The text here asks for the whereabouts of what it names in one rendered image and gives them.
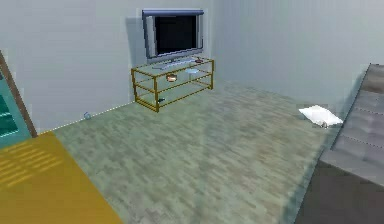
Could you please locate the grey flat television set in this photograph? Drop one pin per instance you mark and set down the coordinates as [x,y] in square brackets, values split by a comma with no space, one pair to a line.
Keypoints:
[175,35]

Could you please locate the pale blue round dish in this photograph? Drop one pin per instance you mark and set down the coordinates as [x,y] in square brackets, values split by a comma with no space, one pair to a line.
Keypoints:
[191,71]

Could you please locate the gold glass television stand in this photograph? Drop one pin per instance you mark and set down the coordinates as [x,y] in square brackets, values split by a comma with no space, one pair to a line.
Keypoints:
[155,87]

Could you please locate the small dark red object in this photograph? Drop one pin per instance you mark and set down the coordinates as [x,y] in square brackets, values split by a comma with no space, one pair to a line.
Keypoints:
[199,60]

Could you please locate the small blue grey floor object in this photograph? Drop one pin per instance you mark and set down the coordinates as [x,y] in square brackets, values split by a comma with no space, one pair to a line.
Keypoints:
[87,115]

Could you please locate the orange round bowl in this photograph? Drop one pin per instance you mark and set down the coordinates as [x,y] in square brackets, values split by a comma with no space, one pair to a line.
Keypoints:
[171,78]

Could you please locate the white floor cushion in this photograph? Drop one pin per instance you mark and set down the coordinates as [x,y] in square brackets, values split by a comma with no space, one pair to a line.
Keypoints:
[320,115]

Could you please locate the grey sofa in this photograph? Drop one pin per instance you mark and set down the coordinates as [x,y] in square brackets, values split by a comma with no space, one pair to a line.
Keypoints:
[358,136]

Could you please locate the small dark green object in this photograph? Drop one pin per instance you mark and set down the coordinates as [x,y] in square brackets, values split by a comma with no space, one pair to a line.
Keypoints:
[161,100]

